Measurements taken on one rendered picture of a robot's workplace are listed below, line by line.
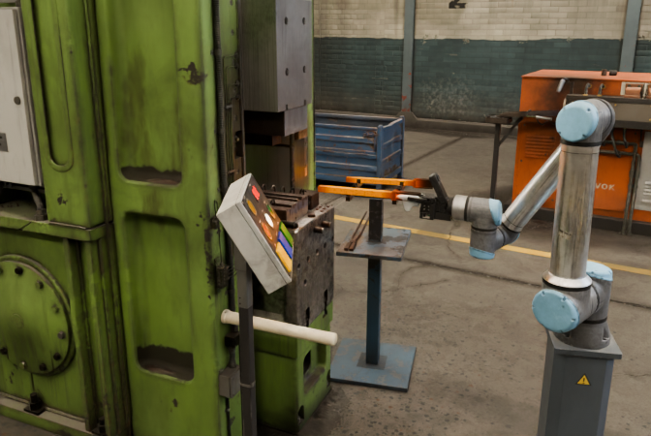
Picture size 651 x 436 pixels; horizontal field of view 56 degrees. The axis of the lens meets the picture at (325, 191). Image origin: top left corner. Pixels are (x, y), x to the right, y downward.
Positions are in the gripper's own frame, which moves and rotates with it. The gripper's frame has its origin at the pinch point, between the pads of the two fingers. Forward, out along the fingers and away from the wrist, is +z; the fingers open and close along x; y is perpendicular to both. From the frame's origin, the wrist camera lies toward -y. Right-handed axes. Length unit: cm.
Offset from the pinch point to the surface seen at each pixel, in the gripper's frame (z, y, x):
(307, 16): 43, -63, 8
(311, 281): 35, 41, -2
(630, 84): -90, -21, 330
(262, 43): 48, -54, -18
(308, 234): 35.3, 20.1, -4.9
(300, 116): 42.1, -25.8, 1.1
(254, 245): 22, 0, -72
